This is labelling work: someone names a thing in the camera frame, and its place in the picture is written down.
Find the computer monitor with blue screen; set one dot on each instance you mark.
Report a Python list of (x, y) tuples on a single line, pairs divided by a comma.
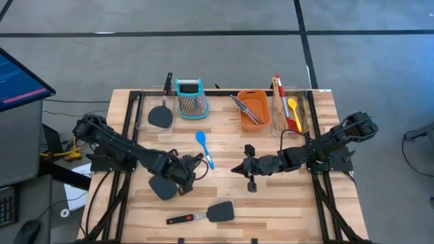
[(17, 84)]

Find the white paper sheet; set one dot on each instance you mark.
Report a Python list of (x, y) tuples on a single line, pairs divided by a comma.
[(76, 200)]

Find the dark gray floor stand leg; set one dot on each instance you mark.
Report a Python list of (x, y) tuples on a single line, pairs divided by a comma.
[(418, 135)]

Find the black computer mouse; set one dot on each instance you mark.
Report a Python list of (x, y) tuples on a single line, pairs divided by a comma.
[(27, 234)]

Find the orange plastic bin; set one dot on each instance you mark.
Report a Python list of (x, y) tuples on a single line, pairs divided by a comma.
[(254, 101)]

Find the clear plastic bin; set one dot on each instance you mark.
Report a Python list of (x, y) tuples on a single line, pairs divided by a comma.
[(305, 112), (142, 101)]

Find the white tape roll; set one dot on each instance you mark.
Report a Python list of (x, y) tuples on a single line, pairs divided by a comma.
[(62, 213)]

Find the wooden slotted spatula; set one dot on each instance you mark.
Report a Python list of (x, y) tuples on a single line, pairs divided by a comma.
[(276, 91)]

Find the black aluminium table frame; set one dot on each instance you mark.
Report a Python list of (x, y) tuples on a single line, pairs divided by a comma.
[(223, 92)]

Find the blue silicone spoon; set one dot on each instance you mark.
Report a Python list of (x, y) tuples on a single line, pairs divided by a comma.
[(200, 136)]

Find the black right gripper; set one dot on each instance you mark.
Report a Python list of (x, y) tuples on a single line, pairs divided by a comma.
[(268, 164)]

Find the teal steel box grater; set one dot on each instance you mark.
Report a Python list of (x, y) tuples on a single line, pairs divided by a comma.
[(191, 106)]

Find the black keyboard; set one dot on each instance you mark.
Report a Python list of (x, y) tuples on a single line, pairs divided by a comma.
[(6, 210)]

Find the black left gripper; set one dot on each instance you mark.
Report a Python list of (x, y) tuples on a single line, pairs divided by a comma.
[(179, 169)]

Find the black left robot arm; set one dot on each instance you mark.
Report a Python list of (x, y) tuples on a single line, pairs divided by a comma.
[(112, 140)]

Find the black cart leg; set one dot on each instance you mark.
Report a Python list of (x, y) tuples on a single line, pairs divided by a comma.
[(64, 174)]

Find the yellow silicone spoon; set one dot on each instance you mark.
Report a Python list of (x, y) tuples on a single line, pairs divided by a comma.
[(292, 102)]

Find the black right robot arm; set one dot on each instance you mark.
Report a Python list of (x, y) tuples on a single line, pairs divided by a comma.
[(339, 139)]

